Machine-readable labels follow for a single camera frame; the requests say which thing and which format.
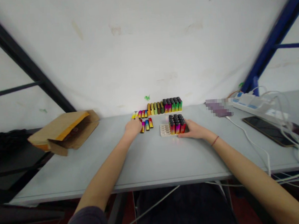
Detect bundle of white cables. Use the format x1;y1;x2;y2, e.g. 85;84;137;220
249;83;299;194

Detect white cable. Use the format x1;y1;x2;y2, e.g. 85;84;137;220
225;113;272;178

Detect row of yellow orange lighters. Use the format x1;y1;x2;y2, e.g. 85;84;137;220
146;102;165;116

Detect white power strip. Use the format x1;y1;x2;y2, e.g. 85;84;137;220
231;88;290;124

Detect person's right hand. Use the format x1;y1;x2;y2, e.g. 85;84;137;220
177;118;210;141

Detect black bag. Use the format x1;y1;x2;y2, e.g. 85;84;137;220
0;128;34;162

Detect open brown cardboard box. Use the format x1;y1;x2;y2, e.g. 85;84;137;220
26;109;102;159

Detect full block of rainbow lighters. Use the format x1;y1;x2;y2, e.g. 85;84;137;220
162;96;183;114

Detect blue metal shelf frame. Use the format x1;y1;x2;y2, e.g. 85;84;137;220
235;0;299;94

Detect black smartphone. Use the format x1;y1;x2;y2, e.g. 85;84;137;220
242;113;298;150

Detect person's legs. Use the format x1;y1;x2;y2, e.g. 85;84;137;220
130;181;239;224

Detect person's left hand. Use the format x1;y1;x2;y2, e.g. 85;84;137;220
124;118;144;139

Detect group of black-capped rainbow lighters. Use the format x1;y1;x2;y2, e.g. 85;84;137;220
168;113;187;135

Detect white plastic lighter tray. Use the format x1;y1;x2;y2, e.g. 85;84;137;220
159;122;189;138

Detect black metal shelf frame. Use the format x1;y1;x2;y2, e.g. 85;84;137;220
0;0;77;118

